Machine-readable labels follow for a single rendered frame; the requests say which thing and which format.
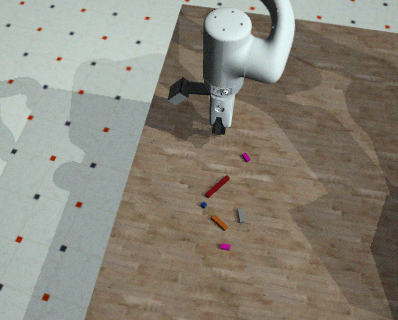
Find grey rod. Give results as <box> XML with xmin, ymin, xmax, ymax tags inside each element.
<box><xmin>237</xmin><ymin>209</ymin><xmax>244</xmax><ymax>223</ymax></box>

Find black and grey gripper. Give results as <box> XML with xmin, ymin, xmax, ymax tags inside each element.
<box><xmin>207</xmin><ymin>90</ymin><xmax>237</xmax><ymax>135</ymax></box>

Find magenta rectangular block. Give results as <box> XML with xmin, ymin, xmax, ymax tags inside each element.
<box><xmin>221</xmin><ymin>243</ymin><xmax>230</xmax><ymax>251</ymax></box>

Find red rod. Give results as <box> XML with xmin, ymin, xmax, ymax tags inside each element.
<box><xmin>205</xmin><ymin>175</ymin><xmax>230</xmax><ymax>198</ymax></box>

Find small magenta block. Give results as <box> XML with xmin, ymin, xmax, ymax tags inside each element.
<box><xmin>242</xmin><ymin>153</ymin><xmax>250</xmax><ymax>162</ymax></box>

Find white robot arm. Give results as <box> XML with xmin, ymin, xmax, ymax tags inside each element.
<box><xmin>168</xmin><ymin>0</ymin><xmax>295</xmax><ymax>105</ymax></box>

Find orange rectangular bar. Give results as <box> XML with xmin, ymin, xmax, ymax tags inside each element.
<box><xmin>211</xmin><ymin>214</ymin><xmax>228</xmax><ymax>231</ymax></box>

